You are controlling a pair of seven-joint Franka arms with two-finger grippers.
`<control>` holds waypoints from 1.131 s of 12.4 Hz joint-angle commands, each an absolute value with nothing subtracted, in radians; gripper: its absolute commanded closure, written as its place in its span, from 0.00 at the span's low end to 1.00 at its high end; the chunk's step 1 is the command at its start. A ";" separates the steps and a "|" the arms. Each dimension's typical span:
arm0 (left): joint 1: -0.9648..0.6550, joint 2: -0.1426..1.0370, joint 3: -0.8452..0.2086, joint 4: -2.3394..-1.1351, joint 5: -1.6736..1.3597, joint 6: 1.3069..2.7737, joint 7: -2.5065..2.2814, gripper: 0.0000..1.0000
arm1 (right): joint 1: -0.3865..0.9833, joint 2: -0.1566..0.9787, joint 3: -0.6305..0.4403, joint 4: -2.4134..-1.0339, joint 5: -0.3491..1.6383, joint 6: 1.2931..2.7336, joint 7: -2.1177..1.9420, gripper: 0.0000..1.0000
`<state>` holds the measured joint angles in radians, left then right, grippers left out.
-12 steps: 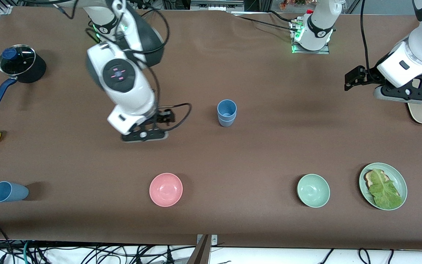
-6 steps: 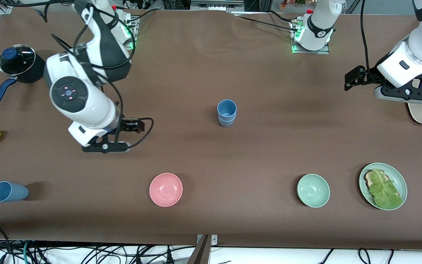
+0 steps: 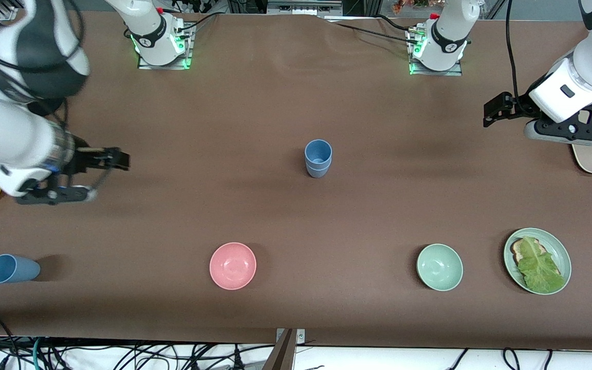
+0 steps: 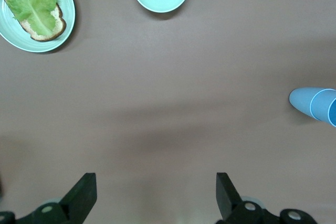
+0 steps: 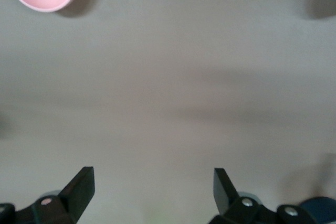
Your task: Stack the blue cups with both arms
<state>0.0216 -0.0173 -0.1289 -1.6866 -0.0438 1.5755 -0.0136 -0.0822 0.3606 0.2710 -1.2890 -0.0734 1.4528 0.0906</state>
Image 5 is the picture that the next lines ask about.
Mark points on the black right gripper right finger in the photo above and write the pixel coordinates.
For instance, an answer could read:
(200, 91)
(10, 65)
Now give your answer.
(225, 197)

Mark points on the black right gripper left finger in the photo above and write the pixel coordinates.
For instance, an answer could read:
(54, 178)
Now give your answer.
(78, 192)

